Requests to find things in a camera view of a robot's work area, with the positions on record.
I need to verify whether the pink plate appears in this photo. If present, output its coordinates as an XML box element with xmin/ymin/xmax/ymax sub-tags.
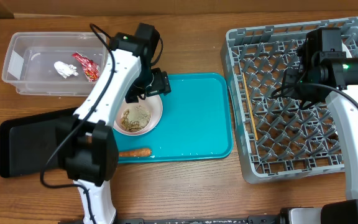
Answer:
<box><xmin>114</xmin><ymin>95</ymin><xmax>163</xmax><ymax>136</ymax></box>

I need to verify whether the white tissue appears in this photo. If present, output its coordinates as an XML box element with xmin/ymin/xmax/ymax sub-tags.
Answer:
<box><xmin>54</xmin><ymin>61</ymin><xmax>79</xmax><ymax>79</ymax></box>

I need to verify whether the black plastic tray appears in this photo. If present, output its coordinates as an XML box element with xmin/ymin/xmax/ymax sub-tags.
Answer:
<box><xmin>0</xmin><ymin>108</ymin><xmax>75</xmax><ymax>178</ymax></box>

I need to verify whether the clear plastic bin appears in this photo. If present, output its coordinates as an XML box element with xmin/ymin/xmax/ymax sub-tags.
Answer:
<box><xmin>2</xmin><ymin>32</ymin><xmax>108</xmax><ymax>96</ymax></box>

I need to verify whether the pink bowl with rice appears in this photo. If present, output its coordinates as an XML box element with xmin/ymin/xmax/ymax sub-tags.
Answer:
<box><xmin>119</xmin><ymin>105</ymin><xmax>152</xmax><ymax>133</ymax></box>

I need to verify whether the orange carrot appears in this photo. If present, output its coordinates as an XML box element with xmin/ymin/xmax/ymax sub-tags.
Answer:
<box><xmin>119</xmin><ymin>148</ymin><xmax>152</xmax><ymax>157</ymax></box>

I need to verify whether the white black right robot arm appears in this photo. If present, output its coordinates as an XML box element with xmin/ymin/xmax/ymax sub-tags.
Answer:
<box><xmin>281</xmin><ymin>58</ymin><xmax>358</xmax><ymax>223</ymax></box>

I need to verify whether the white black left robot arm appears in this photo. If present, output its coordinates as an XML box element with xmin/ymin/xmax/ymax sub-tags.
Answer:
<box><xmin>53</xmin><ymin>33</ymin><xmax>171</xmax><ymax>223</ymax></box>

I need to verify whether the grey dishwasher rack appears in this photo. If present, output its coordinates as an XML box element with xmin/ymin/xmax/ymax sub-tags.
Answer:
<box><xmin>221</xmin><ymin>17</ymin><xmax>358</xmax><ymax>184</ymax></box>

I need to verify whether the red snack wrapper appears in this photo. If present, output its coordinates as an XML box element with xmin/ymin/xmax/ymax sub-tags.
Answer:
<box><xmin>72</xmin><ymin>52</ymin><xmax>100</xmax><ymax>82</ymax></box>

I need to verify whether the wooden chopstick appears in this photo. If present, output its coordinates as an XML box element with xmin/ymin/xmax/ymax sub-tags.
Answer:
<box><xmin>242</xmin><ymin>72</ymin><xmax>259</xmax><ymax>141</ymax></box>

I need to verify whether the teal serving tray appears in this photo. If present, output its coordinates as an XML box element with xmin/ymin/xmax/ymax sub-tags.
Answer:
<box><xmin>114</xmin><ymin>73</ymin><xmax>234</xmax><ymax>164</ymax></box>

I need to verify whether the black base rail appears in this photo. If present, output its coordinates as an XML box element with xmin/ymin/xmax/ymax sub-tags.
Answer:
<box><xmin>117</xmin><ymin>215</ymin><xmax>286</xmax><ymax>224</ymax></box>

